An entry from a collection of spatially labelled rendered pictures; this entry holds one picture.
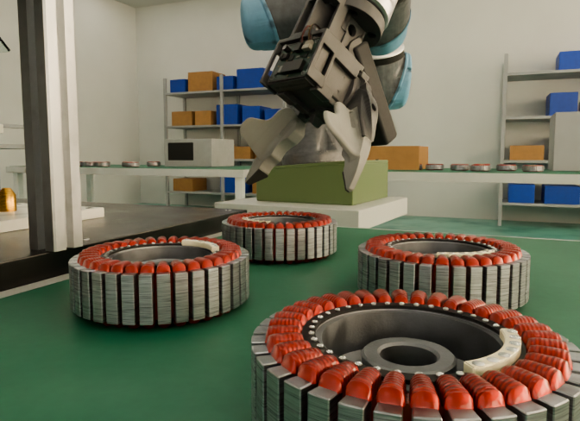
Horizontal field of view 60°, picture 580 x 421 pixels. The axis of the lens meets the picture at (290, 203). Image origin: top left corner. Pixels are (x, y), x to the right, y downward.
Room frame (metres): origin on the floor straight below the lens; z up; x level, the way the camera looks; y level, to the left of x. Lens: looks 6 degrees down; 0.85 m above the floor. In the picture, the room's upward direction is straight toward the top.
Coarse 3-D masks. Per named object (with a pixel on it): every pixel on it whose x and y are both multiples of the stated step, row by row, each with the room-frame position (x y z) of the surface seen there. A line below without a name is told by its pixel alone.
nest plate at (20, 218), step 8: (24, 208) 0.61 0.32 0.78; (88, 208) 0.61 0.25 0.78; (96, 208) 0.61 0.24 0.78; (0, 216) 0.53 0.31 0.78; (8, 216) 0.53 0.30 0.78; (16, 216) 0.53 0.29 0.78; (24, 216) 0.53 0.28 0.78; (88, 216) 0.60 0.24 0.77; (96, 216) 0.61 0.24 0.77; (0, 224) 0.49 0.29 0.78; (8, 224) 0.50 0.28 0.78; (16, 224) 0.51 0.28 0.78; (24, 224) 0.52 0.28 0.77; (0, 232) 0.49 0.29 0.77
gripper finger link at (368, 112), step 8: (360, 88) 0.51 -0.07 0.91; (368, 88) 0.51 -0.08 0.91; (360, 96) 0.50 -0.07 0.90; (368, 96) 0.49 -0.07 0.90; (352, 104) 0.50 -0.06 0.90; (360, 104) 0.49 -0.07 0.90; (368, 104) 0.48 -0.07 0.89; (376, 104) 0.49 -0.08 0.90; (360, 112) 0.48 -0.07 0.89; (368, 112) 0.48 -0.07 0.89; (376, 112) 0.49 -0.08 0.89; (360, 120) 0.48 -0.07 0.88; (368, 120) 0.48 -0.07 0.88; (376, 120) 0.48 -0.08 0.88; (360, 128) 0.47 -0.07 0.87; (368, 128) 0.48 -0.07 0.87; (368, 136) 0.47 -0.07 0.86
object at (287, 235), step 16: (224, 224) 0.46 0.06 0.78; (240, 224) 0.45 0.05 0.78; (256, 224) 0.45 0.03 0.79; (272, 224) 0.44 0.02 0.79; (288, 224) 0.44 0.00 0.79; (304, 224) 0.44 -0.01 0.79; (320, 224) 0.45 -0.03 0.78; (336, 224) 0.48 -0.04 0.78; (240, 240) 0.44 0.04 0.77; (256, 240) 0.44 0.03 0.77; (272, 240) 0.43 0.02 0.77; (288, 240) 0.43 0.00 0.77; (304, 240) 0.44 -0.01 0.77; (320, 240) 0.45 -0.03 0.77; (336, 240) 0.48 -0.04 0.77; (256, 256) 0.44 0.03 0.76; (272, 256) 0.43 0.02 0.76; (288, 256) 0.43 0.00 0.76; (304, 256) 0.44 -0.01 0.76; (320, 256) 0.45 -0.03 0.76
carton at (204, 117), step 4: (196, 112) 7.66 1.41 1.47; (200, 112) 7.63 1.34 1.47; (204, 112) 7.60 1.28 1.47; (208, 112) 7.57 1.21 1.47; (212, 112) 7.61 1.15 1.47; (216, 112) 7.70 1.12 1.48; (196, 116) 7.66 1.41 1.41; (200, 116) 7.63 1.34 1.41; (204, 116) 7.60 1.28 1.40; (208, 116) 7.57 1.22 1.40; (212, 116) 7.60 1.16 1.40; (216, 116) 7.70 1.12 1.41; (196, 120) 7.66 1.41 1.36; (200, 120) 7.63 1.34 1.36; (204, 120) 7.60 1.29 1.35; (208, 120) 7.57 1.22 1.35; (212, 120) 7.60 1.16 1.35; (216, 120) 7.69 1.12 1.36; (196, 124) 7.66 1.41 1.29; (200, 124) 7.63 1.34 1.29; (204, 124) 7.60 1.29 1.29; (208, 124) 7.57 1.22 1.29; (212, 124) 7.60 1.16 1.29; (216, 124) 7.69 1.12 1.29
